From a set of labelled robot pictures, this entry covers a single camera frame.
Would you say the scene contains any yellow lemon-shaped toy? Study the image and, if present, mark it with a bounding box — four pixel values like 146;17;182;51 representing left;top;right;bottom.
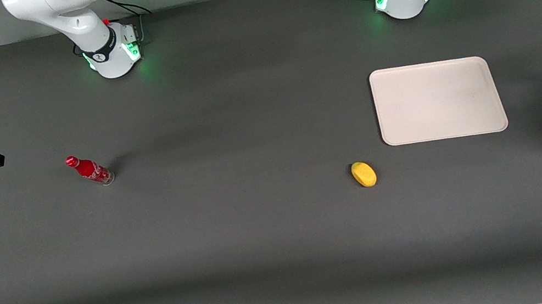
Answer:
350;159;379;190

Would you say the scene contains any beige rectangular tray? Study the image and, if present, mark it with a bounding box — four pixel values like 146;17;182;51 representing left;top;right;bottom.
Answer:
367;49;510;153

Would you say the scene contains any red cola bottle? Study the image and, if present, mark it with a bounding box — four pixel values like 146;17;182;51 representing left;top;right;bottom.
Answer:
64;149;116;192

